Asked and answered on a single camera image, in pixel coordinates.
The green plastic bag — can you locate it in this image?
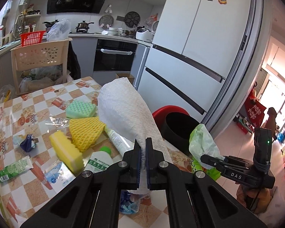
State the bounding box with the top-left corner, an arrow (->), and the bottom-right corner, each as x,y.
189,123 -> 224,181

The blue plastic bag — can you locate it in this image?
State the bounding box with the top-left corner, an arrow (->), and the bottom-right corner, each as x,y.
119,190 -> 149,215

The white bottle green cap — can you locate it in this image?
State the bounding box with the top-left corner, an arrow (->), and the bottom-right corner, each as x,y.
84,146 -> 114,173

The yellow white sponge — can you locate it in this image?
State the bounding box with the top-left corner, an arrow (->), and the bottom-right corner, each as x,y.
49,131 -> 84,174

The green hand cream tube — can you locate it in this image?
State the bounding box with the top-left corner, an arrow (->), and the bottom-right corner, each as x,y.
0,156 -> 33,183

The yellow foam fruit net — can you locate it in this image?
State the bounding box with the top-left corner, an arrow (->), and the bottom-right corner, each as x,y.
69,116 -> 105,152

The light green lotion bottle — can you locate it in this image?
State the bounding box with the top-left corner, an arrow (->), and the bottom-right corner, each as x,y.
104,126 -> 134,157

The blue wrapper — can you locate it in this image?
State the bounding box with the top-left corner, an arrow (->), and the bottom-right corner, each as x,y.
19,134 -> 38,153

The white paper towel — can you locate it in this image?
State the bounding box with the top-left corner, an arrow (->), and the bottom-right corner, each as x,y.
98,77 -> 172,195

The black trash bin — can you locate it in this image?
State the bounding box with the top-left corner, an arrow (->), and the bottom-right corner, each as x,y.
161,112 -> 200,156

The patterned tablecloth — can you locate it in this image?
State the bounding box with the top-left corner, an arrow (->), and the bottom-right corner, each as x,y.
0,77 -> 192,227

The clear plastic wrapper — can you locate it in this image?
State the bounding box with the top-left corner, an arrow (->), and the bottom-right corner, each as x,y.
45,116 -> 70,128

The green wavy sponge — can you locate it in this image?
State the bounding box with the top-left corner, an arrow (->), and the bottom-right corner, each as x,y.
66,100 -> 97,119

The white refrigerator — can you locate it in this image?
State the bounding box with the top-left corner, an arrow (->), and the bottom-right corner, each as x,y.
138,0 -> 263,130

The cardboard box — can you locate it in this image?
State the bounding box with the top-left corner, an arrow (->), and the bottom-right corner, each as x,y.
115,73 -> 135,85

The white rice cooker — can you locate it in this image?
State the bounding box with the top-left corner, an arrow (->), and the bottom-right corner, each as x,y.
135,27 -> 155,43

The black built-in oven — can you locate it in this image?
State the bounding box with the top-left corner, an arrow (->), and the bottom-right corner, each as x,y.
93,39 -> 137,72

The red plastic basket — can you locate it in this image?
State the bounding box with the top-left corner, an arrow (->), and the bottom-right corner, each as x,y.
20,30 -> 46,47

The black cooking pot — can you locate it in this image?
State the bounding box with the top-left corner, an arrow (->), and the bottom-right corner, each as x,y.
75,20 -> 94,33

